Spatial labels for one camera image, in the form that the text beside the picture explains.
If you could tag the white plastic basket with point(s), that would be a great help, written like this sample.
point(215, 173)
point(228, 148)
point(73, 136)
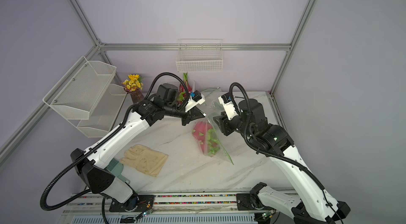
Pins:
point(177, 84)

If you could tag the beige work glove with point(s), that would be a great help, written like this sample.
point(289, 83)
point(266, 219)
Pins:
point(144, 160)

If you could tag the green hand brush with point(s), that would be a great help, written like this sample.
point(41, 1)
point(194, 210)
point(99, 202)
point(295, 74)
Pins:
point(116, 168)

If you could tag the yellow flowers in vase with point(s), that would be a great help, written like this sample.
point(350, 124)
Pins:
point(133, 85)

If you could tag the white wire wall basket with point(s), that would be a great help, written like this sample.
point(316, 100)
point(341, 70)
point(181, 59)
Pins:
point(199, 55)

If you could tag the white mesh two-tier shelf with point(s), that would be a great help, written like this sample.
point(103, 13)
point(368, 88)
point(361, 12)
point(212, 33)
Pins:
point(88, 98)

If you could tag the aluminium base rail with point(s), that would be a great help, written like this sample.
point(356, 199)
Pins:
point(172, 208)

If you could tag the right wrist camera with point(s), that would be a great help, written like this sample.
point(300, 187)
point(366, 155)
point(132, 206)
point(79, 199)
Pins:
point(228, 105)

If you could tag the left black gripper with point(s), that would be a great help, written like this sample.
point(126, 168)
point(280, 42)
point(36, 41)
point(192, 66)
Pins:
point(192, 115)

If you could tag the aluminium frame struts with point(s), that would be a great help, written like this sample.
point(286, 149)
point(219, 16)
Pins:
point(10, 147)

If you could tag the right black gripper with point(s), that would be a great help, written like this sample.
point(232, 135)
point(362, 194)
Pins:
point(225, 124)

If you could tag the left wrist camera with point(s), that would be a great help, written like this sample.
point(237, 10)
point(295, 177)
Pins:
point(196, 98)

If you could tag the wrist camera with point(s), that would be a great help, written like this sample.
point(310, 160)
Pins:
point(228, 105)
point(196, 98)

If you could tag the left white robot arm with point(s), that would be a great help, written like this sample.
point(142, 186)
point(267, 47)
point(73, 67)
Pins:
point(90, 164)

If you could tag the clear zip-top bag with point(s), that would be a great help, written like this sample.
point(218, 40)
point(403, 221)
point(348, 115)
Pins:
point(222, 154)
point(212, 104)

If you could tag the pink dragon fruit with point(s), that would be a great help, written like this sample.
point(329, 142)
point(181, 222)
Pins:
point(185, 87)

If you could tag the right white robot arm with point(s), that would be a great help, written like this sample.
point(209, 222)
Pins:
point(313, 204)

